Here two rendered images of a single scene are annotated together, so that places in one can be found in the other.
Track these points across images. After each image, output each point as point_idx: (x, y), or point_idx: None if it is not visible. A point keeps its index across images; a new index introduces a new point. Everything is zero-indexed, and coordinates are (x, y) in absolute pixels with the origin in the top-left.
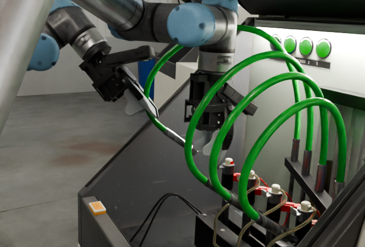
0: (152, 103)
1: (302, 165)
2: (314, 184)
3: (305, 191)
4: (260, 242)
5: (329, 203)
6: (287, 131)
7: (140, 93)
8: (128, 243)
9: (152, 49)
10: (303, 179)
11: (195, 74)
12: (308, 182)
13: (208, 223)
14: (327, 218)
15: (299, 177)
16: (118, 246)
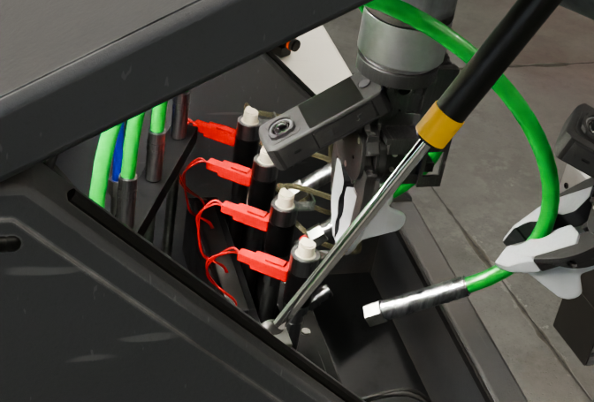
0: (521, 244)
1: (134, 208)
2: (140, 194)
3: (155, 213)
4: (246, 289)
5: (169, 150)
6: None
7: (562, 192)
8: (493, 397)
9: (570, 116)
10: (146, 212)
11: (447, 64)
12: (148, 201)
13: (325, 358)
14: (275, 55)
15: (140, 229)
16: (512, 390)
